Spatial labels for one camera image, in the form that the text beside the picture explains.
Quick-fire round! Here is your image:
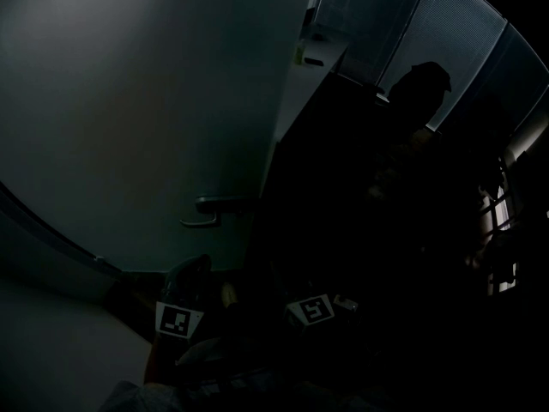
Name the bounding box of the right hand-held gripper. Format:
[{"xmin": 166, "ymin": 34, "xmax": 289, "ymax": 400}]
[{"xmin": 284, "ymin": 293, "xmax": 359, "ymax": 337}]

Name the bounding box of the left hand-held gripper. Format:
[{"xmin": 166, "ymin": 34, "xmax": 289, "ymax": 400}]
[{"xmin": 154, "ymin": 253, "xmax": 214, "ymax": 342}]

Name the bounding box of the metal door handle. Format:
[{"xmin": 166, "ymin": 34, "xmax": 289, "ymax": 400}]
[{"xmin": 179, "ymin": 194, "xmax": 259, "ymax": 230}]

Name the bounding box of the long white desk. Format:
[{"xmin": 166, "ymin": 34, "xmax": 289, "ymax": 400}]
[{"xmin": 273, "ymin": 19, "xmax": 352, "ymax": 146}]

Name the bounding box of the black office chair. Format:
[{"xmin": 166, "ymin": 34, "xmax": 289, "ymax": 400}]
[{"xmin": 387, "ymin": 60, "xmax": 453, "ymax": 129}]

